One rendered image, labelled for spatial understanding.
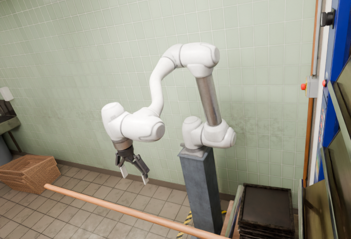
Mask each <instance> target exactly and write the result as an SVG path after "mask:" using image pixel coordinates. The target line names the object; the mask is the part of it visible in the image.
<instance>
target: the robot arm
mask: <svg viewBox="0 0 351 239"><path fill-rule="evenodd" d="M219 59H220V53H219V50H218V48H217V47H216V46H215V45H213V44H210V43H205V42H195V43H188V44H180V43H178V44H175V45H173V46H171V47H170V48H169V49H168V50H167V51H166V52H165V53H164V54H163V55H162V57H161V58H160V60H159V62H158V64H157V65H156V67H155V69H154V71H153V72H152V74H151V77H150V80H149V85H150V92H151V97H152V103H151V105H150V106H149V107H148V108H147V107H144V108H142V109H141V110H139V111H137V112H135V113H133V114H130V113H128V112H127V111H125V110H124V108H123V107H122V106H121V105H120V104H119V103H109V104H107V105H105V106H104V107H103V108H102V111H101V114H102V121H103V124H104V127H105V129H106V132H107V134H108V135H109V136H110V138H111V141H112V143H113V146H114V148H115V149H116V150H117V152H115V155H116V158H115V165H116V166H118V167H119V168H120V170H121V172H122V175H123V178H125V177H126V176H127V175H128V173H127V170H126V167H125V165H124V162H125V161H126V162H130V163H131V164H132V165H135V167H136V168H137V169H138V170H139V171H140V172H141V175H142V178H143V181H144V184H145V185H146V184H147V183H148V182H149V179H148V174H147V173H148V172H149V171H150V169H149V168H148V167H147V165H146V164H145V163H144V161H143V160H142V158H141V156H140V155H139V154H138V155H135V154H134V147H133V140H134V141H140V142H156V141H158V140H160V139H161V138H162V137H163V135H164V133H165V124H164V122H163V121H162V120H161V118H160V115H161V112H162V110H163V106H164V98H163V92H162V85H161V81H162V80H163V79H164V78H165V77H166V76H167V75H168V74H170V73H171V72H173V71H174V70H175V69H179V68H184V67H187V68H188V69H189V71H190V72H191V74H192V75H193V76H194V77H195V80H196V83H197V87H198V92H199V95H200V98H201V102H202V106H203V110H204V114H205V118H206V122H205V123H204V122H202V121H201V119H200V118H198V117H196V116H190V117H187V118H186V119H185V121H184V122H183V125H182V135H183V140H184V143H180V146H181V147H183V148H184V149H183V150H182V151H181V155H189V156H195V157H198V158H203V155H204V153H205V152H206V150H207V148H208V147H214V148H218V149H227V148H230V147H231V146H233V145H234V144H235V141H236V133H235V130H234V129H233V128H232V127H229V125H228V124H227V123H226V121H225V120H224V119H223V118H221V115H220V110H219V105H218V100H217V95H216V90H215V85H214V80H213V75H212V72H213V69H214V67H215V66H216V65H217V64H218V62H219ZM121 157H122V159H121ZM120 159H121V161H120ZM134 159H135V161H134V162H133V160H134Z"/></svg>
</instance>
